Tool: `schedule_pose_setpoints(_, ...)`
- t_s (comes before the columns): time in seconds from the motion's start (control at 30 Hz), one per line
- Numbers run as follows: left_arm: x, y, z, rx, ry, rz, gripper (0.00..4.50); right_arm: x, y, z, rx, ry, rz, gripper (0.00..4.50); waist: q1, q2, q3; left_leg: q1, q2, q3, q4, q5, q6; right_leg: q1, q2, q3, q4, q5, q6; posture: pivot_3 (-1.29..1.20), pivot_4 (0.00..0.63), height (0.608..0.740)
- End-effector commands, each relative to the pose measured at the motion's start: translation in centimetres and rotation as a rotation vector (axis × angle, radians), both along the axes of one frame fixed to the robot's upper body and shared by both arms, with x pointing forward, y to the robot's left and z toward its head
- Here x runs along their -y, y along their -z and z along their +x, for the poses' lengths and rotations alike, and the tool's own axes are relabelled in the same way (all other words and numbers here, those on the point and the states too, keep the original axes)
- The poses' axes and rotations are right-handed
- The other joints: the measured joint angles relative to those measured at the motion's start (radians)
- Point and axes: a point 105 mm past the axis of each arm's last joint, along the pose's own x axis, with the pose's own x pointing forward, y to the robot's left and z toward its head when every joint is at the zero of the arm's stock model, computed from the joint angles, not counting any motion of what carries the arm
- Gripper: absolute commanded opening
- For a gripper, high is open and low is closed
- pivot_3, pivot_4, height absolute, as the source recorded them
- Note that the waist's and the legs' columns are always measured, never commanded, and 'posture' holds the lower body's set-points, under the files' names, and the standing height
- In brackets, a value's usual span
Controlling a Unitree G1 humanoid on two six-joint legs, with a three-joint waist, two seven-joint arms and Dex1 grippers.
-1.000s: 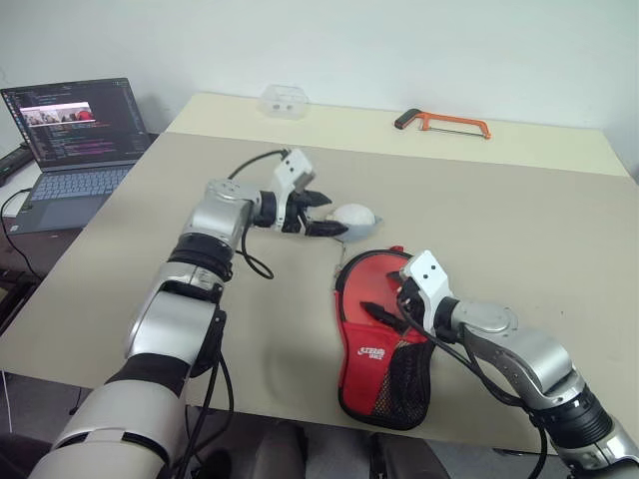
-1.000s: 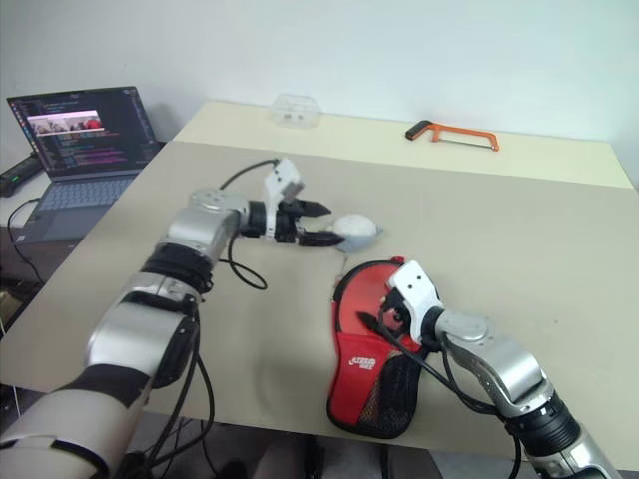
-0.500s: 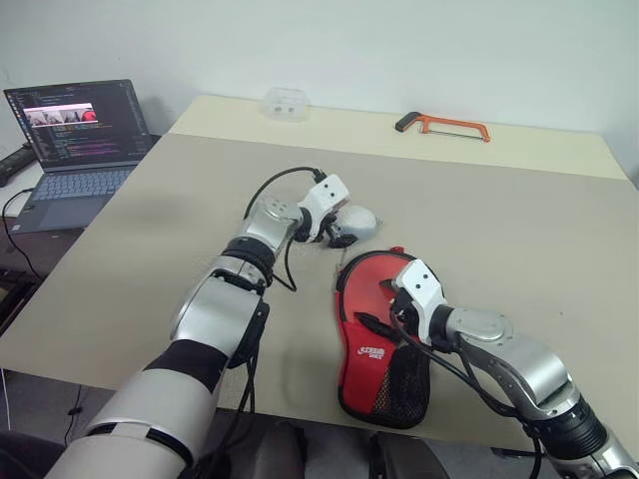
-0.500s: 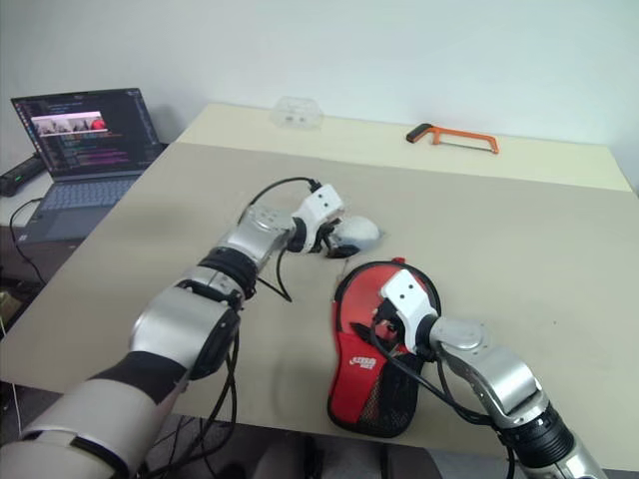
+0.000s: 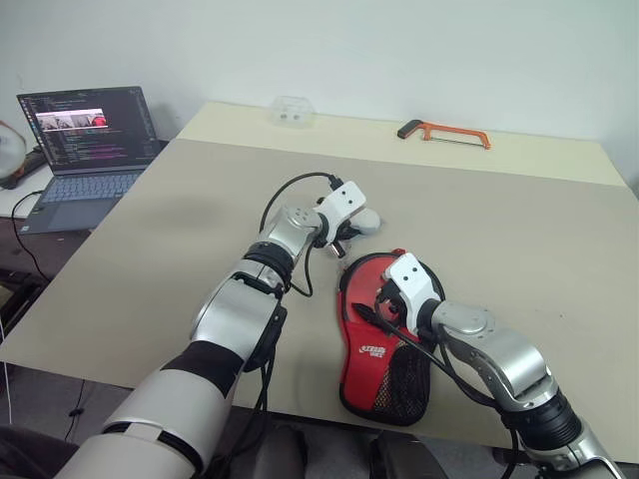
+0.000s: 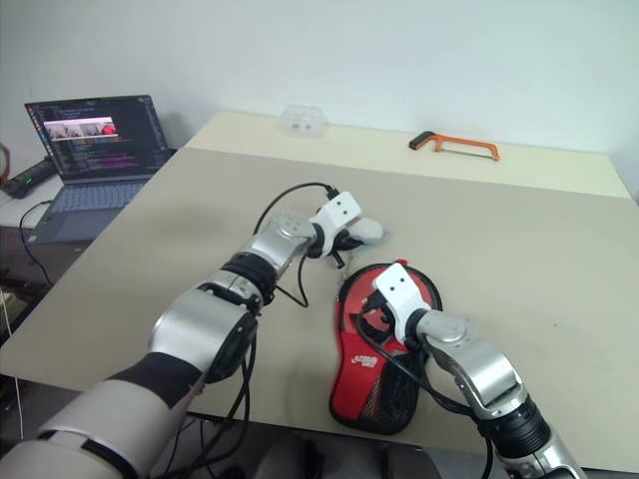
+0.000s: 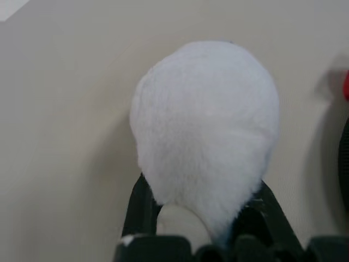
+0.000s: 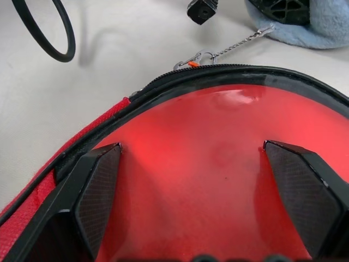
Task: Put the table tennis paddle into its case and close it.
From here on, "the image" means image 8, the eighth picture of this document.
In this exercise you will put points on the red mesh zipper pouch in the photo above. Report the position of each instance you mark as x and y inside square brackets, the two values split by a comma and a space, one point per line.
[21, 218]

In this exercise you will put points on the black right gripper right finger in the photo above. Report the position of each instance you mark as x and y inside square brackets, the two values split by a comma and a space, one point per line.
[308, 191]

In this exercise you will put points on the red object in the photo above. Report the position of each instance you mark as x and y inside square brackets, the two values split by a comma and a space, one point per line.
[196, 177]

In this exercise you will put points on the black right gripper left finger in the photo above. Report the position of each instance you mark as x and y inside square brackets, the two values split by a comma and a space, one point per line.
[81, 196]

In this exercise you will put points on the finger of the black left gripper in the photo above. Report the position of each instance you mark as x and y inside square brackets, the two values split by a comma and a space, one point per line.
[201, 11]
[283, 11]

